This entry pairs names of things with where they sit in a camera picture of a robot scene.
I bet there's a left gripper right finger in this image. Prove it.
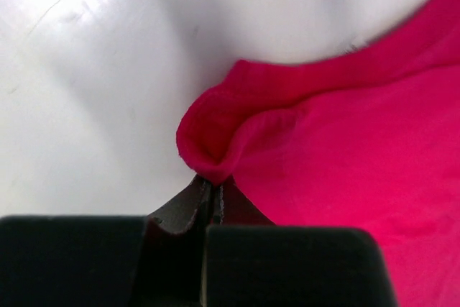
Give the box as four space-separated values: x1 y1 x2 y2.
203 180 397 306

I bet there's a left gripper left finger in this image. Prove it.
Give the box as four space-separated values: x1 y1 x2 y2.
1 177 212 306

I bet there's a red t shirt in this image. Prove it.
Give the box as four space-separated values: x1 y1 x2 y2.
176 0 459 306

